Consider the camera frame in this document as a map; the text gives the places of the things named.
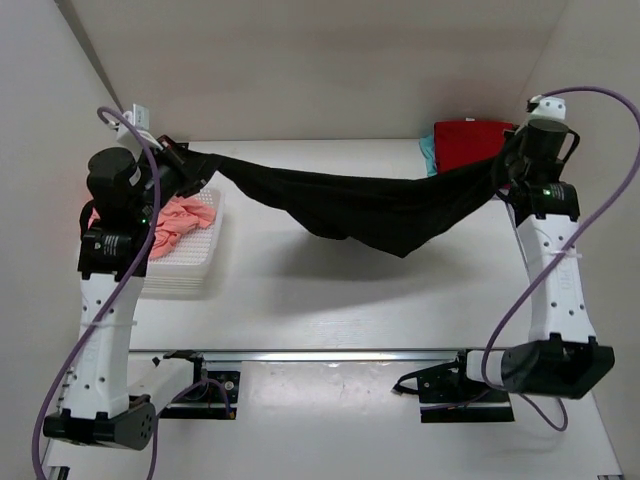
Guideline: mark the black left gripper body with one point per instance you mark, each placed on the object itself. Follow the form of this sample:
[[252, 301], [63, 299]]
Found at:
[[176, 163]]

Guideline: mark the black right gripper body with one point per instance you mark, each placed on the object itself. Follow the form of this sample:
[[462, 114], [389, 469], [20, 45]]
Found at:
[[511, 156]]

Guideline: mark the black t-shirt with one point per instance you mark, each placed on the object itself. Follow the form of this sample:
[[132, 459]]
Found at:
[[395, 216]]

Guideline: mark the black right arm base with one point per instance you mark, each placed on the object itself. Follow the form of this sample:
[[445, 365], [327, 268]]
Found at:
[[447, 396]]

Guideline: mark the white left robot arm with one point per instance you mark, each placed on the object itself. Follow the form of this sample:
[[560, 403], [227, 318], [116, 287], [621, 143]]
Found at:
[[100, 406]]

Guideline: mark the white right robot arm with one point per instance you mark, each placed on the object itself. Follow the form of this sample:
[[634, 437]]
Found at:
[[561, 357]]

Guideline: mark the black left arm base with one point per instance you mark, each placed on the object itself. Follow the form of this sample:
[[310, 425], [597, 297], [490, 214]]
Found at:
[[207, 391]]

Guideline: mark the pink t-shirt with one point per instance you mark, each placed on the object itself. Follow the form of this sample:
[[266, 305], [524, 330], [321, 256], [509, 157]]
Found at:
[[179, 218]]

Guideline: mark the red folded t-shirt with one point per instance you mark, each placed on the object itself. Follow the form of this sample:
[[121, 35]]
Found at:
[[463, 142]]

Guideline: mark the teal folded t-shirt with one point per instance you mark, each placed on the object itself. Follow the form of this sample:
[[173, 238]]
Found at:
[[428, 150]]

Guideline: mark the white plastic basket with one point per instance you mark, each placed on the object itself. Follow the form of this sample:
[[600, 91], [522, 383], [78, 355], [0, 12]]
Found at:
[[182, 273]]

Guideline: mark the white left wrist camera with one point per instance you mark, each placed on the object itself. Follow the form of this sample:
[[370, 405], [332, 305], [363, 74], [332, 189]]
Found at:
[[139, 117]]

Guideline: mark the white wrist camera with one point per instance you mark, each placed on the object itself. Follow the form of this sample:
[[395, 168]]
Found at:
[[546, 108], [139, 117]]

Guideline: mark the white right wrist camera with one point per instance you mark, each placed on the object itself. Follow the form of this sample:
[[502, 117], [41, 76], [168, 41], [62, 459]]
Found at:
[[546, 108]]

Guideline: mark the aluminium table rail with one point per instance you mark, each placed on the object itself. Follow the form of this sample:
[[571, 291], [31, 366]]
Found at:
[[328, 355]]

